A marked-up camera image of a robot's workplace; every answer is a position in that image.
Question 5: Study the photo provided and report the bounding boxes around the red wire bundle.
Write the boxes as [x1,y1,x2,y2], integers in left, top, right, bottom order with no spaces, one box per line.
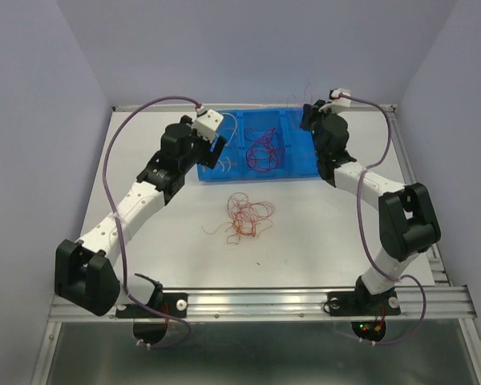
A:
[201,192,276,245]

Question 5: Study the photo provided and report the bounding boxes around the aluminium front mounting rail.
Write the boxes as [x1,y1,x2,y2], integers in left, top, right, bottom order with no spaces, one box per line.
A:
[49,286,476,322]

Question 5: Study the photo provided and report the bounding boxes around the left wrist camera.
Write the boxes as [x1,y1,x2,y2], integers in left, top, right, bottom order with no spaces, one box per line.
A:
[192,106,224,143]

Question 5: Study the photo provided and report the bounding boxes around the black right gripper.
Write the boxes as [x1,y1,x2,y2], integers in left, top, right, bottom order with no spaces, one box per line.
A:
[299,99,339,160]

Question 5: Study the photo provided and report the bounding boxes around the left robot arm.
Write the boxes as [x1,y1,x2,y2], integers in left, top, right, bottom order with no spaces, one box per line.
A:
[55,108,227,316]

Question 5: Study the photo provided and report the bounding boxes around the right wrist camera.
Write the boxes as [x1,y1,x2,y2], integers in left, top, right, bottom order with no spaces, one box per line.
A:
[319,88,351,113]

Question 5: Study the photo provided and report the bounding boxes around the thick dark red wire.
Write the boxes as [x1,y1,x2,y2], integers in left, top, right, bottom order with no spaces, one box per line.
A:
[243,126,285,173]

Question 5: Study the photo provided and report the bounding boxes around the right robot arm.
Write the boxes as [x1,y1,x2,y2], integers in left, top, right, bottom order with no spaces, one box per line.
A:
[300,99,441,317]

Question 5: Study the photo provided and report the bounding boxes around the blue three-compartment plastic bin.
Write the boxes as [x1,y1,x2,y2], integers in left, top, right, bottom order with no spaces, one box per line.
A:
[197,108,318,183]

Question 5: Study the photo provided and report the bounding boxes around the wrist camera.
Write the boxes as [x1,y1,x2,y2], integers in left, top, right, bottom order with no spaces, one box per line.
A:
[319,88,351,113]
[192,106,224,143]

